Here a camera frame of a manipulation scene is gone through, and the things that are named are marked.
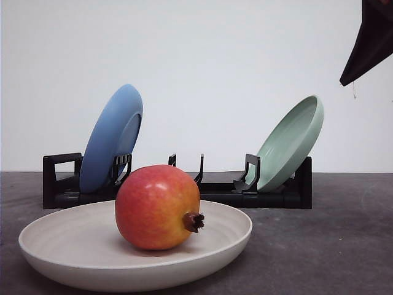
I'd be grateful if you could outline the white plate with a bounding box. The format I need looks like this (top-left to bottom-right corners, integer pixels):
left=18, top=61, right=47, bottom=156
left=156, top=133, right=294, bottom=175
left=18, top=200, right=253, bottom=292

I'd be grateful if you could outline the blue plate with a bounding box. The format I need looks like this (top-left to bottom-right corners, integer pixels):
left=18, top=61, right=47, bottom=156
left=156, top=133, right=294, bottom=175
left=79, top=84, right=144, bottom=194

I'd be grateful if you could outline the mint green plate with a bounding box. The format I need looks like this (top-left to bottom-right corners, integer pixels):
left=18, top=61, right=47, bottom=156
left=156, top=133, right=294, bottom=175
left=245, top=95, right=324, bottom=192

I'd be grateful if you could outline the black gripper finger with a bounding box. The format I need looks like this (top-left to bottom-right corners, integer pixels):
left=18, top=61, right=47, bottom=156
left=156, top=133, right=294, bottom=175
left=340, top=0, right=393, bottom=85

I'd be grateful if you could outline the red pomegranate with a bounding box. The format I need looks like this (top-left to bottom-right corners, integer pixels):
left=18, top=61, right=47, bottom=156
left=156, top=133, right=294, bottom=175
left=115, top=164, right=205, bottom=250

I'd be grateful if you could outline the black dish rack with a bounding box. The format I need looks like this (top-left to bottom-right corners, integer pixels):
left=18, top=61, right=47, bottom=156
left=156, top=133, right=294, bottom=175
left=42, top=152, right=312, bottom=210

